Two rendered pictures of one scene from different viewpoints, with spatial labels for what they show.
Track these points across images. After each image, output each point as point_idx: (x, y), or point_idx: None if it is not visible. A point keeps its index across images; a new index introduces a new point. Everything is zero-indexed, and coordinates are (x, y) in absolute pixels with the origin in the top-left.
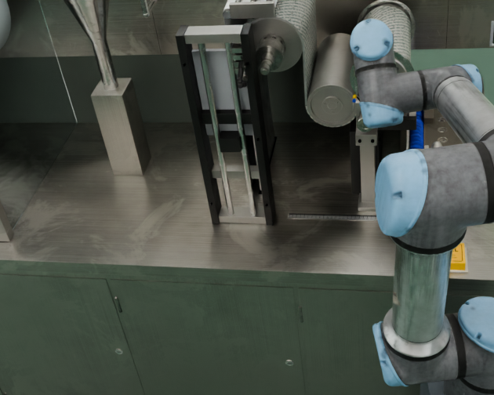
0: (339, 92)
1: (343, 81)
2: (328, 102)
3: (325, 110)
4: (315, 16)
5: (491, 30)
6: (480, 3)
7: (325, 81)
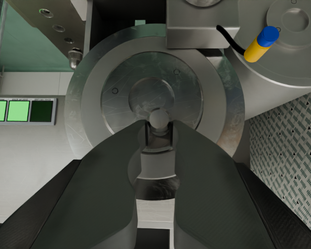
0: (271, 62)
1: (255, 89)
2: (305, 31)
3: None
4: (252, 160)
5: (54, 114)
6: (65, 145)
7: (304, 93)
